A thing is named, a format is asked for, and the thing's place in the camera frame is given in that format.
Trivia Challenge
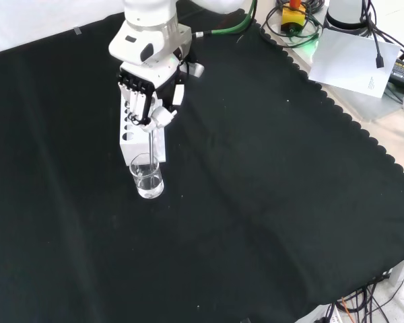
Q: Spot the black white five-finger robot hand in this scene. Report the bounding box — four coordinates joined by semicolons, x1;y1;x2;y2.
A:
116;55;190;131

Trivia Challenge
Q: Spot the clear glass rod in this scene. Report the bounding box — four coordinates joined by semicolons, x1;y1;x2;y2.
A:
147;129;157;191

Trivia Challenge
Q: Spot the white test tube rack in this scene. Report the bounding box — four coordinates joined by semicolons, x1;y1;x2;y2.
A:
119;89;168;166

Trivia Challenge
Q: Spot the clear glass beaker with water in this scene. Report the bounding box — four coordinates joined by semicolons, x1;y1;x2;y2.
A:
129;152;165;200

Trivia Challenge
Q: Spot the black bench cloth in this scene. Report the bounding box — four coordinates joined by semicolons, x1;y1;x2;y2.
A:
0;9;404;323

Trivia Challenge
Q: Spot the yellow stop button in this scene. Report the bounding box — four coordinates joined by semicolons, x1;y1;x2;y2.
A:
280;0;306;35

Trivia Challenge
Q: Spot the pale board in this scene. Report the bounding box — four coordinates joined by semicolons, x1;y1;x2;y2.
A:
307;28;402;99

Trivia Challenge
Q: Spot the green cable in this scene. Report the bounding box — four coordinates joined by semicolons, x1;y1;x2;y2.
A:
194;0;259;37

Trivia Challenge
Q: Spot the black cable with plug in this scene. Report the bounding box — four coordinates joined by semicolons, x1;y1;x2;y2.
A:
360;0;386;70

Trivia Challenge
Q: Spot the black cable bundle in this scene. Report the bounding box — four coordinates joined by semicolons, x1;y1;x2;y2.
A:
322;278;404;323

